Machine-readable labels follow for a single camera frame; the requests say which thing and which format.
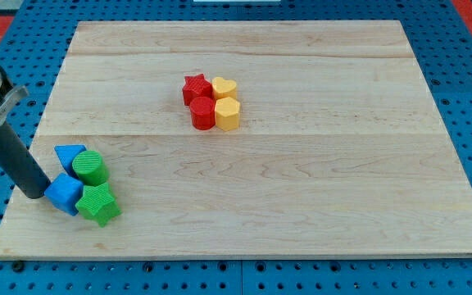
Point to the yellow hexagon block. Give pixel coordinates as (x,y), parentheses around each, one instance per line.
(227,113)

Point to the wooden board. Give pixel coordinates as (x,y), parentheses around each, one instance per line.
(340,153)

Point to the red star block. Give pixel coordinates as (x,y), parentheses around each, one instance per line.
(196,86)

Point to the yellow heart block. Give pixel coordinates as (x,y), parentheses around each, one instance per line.
(224,88)

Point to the blue cube block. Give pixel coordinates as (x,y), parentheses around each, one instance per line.
(64,192)

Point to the green star block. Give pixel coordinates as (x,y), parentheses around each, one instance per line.
(98,203)

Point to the red cylinder block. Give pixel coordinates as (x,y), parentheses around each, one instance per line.
(202,111)

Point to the green cylinder block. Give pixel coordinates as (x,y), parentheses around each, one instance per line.
(90,168)

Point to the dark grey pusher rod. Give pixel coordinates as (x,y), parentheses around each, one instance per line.
(18,163)

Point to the blue triangle block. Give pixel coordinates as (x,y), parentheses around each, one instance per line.
(66,154)

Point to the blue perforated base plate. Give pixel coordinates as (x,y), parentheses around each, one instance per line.
(34,47)

